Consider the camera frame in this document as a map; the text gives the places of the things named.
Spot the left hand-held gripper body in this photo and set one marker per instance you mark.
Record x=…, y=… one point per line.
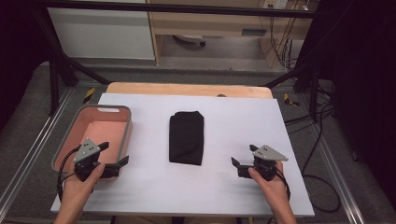
x=87, y=151

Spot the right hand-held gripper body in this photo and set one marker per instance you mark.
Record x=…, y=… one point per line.
x=267, y=154

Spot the pink bin with grey rim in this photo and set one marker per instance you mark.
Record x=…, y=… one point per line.
x=106, y=130

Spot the black cloth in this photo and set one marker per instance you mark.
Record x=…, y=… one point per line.
x=186, y=138

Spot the person's right hand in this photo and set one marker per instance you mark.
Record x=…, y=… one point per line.
x=275, y=188

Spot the person's left hand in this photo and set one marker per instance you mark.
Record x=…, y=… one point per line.
x=77, y=189

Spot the yellow black tape strip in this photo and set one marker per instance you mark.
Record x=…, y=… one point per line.
x=291, y=101
x=89, y=95

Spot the white board sheet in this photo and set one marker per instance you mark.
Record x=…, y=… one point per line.
x=186, y=186

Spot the black metal stand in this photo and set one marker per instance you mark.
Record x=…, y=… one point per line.
x=54, y=77
x=313, y=84

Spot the white cabinet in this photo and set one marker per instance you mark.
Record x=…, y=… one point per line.
x=102, y=34

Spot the dark curtain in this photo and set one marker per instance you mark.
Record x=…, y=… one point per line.
x=18, y=62
x=364, y=93

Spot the office chair base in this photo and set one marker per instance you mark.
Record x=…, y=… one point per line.
x=190, y=38

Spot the light wooden desk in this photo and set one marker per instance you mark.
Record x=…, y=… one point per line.
x=211, y=23

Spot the white power strip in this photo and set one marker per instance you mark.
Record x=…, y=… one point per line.
x=275, y=3

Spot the aluminium floor rail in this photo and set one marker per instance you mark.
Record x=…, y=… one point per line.
x=34, y=146
x=337, y=177

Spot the black horizontal frame bar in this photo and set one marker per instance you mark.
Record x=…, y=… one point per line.
x=186, y=7

